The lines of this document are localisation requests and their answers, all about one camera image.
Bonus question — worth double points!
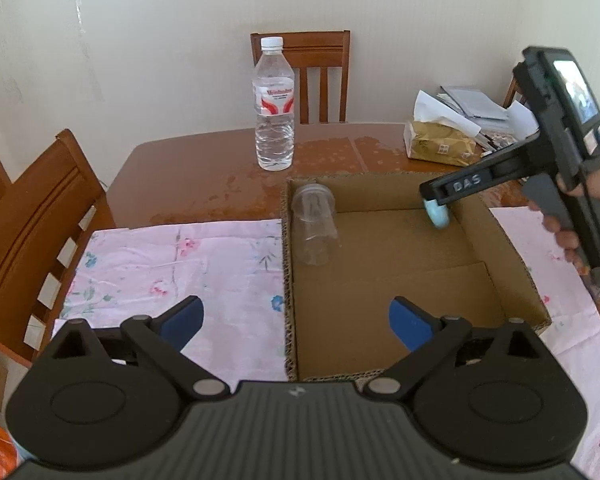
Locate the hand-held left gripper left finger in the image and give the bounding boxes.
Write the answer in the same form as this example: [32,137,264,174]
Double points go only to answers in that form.
[40,296,228,402]

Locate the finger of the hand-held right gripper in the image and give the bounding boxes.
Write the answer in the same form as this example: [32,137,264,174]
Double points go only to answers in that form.
[419,162,506,207]

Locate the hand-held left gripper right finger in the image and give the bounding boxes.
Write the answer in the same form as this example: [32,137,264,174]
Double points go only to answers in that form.
[364,297,556,403]

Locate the cardboard box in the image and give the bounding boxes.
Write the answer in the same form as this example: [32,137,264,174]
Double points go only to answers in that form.
[280,171,553,382]

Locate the light blue rounded case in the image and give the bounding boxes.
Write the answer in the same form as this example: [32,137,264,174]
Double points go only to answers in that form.
[424,197,451,231]

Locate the yellow tissue pack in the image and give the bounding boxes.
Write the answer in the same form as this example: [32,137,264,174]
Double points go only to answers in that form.
[403,90,481,167]

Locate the pink floral tablecloth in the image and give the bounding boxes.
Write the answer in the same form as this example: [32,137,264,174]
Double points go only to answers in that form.
[52,207,600,480]

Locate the stack of grey papers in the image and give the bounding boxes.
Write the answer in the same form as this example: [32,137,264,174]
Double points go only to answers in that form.
[436,85,511,133]

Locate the clear plastic cup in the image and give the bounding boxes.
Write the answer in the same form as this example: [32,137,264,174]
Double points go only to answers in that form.
[291,184,340,267]

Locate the clear plastic water bottle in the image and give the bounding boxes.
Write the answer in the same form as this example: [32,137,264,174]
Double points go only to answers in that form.
[251,36,296,172]

